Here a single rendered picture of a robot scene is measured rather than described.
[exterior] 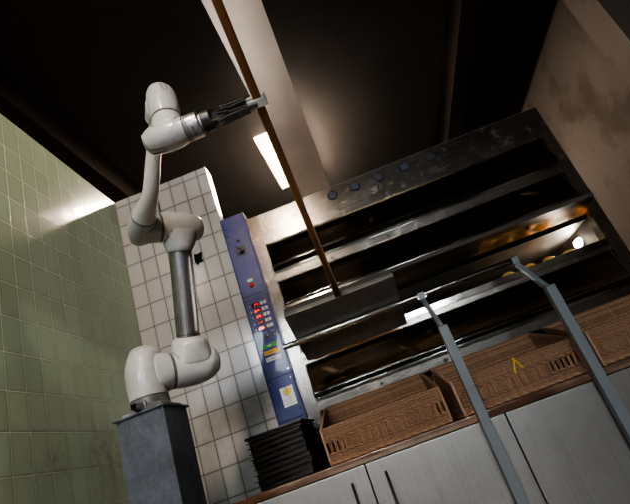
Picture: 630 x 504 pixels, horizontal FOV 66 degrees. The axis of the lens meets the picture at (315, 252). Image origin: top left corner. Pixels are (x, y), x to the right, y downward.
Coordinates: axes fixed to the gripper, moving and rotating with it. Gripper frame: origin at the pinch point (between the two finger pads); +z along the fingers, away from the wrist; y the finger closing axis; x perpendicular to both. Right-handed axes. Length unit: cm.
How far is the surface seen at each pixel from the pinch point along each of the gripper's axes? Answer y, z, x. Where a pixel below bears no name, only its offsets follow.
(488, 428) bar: 72, 38, -127
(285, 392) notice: 2, -46, -155
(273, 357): -16, -47, -145
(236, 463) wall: 23, -83, -170
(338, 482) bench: 69, -25, -132
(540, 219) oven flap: -28, 118, -129
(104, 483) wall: 44, -122, -115
